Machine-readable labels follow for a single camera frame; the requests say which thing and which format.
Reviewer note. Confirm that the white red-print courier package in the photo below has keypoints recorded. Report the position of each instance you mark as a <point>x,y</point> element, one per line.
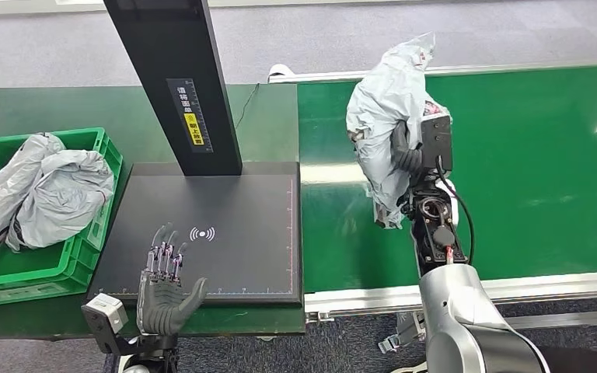
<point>381,103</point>

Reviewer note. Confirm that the long grey courier bag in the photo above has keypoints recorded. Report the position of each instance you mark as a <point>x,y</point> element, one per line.
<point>0,201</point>

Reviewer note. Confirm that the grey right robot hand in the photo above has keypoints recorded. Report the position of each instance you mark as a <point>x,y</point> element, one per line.
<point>406,149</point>

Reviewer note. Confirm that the white conveyor end cap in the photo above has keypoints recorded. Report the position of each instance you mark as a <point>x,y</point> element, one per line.
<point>279,69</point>

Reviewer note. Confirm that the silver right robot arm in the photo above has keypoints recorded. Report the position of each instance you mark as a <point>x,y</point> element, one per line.
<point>458,309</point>

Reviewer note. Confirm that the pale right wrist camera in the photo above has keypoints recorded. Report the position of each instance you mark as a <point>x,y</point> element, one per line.
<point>436,141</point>

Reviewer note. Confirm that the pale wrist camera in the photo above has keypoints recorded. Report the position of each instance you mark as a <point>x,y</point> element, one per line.
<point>436,141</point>
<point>105,311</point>

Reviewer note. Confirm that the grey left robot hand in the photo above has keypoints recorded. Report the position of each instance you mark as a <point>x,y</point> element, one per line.
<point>162,309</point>

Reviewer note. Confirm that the black yellow column label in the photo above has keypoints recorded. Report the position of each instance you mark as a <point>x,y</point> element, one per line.
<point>191,116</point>

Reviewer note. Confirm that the green plastic crate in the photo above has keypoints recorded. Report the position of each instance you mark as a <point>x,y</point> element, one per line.
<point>41,267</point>

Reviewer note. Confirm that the thin aluminium conveyor rail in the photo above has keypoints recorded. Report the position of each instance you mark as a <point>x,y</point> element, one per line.
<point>509,66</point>

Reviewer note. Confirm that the black scanner column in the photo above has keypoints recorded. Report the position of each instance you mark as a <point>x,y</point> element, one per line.
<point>175,46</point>

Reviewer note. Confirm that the black robot body cover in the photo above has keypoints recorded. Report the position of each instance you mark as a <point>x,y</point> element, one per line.
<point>587,360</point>

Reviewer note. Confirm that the crumpled grey courier bag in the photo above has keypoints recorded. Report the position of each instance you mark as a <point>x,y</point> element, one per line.
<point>61,206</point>

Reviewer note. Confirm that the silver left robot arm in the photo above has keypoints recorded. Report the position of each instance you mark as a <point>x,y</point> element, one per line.
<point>149,358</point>

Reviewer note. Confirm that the green conveyor belt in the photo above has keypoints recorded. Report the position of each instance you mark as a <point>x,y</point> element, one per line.
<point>535,180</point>

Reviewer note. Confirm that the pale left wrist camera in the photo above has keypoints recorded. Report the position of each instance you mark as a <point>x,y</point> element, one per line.
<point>105,311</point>

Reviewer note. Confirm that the black scanner base plate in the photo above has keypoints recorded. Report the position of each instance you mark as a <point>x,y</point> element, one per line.
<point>247,216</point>

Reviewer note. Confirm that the aluminium conveyor support beam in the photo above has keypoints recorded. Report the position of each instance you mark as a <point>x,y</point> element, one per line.
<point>561,319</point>

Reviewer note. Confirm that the wide aluminium conveyor rail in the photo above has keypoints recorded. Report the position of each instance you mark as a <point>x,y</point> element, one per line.
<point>360,298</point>

